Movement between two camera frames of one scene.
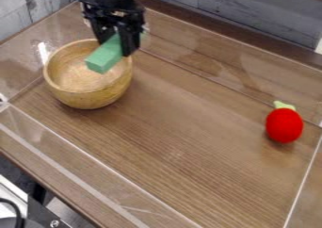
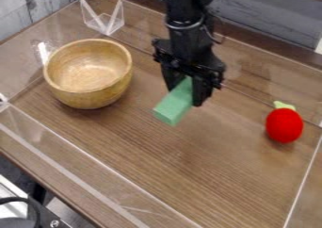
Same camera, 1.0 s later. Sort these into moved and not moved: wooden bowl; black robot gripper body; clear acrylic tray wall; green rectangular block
Moved: black robot gripper body; green rectangular block
Not moved: clear acrylic tray wall; wooden bowl
